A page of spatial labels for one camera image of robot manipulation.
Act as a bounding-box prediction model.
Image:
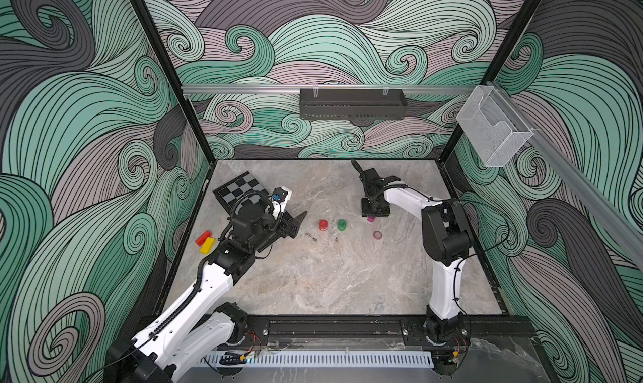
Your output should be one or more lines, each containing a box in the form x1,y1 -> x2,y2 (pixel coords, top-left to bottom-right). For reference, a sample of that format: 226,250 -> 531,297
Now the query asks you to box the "green paint jar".
338,219 -> 348,232

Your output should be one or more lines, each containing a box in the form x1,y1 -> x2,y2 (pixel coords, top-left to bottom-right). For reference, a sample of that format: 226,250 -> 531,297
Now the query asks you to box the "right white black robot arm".
351,160 -> 474,344

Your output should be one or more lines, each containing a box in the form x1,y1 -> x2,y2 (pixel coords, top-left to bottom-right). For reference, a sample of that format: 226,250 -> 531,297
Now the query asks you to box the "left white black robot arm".
102,187 -> 306,382

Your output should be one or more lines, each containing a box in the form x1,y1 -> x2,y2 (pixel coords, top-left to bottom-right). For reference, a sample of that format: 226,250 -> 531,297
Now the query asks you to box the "black white chessboard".
213,171 -> 268,214

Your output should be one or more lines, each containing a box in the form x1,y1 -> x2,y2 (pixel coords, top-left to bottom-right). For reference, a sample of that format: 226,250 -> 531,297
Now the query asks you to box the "red block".
195,231 -> 212,247

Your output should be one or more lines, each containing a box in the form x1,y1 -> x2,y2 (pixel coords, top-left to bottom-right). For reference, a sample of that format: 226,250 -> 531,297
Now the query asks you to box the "yellow block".
200,237 -> 216,255

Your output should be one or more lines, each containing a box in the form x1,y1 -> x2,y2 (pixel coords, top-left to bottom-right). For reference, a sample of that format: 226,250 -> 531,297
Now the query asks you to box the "black wall tray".
299,88 -> 409,125

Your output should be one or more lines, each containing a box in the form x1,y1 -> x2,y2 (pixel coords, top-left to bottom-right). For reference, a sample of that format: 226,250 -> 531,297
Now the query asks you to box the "white slotted cable duct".
196,351 -> 435,371

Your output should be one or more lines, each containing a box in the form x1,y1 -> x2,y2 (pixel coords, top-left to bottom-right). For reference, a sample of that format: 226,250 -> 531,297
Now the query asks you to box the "clear plastic wall holder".
456,85 -> 533,168

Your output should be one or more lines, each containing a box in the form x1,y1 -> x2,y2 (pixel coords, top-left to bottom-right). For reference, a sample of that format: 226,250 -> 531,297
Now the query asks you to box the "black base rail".
246,314 -> 535,346

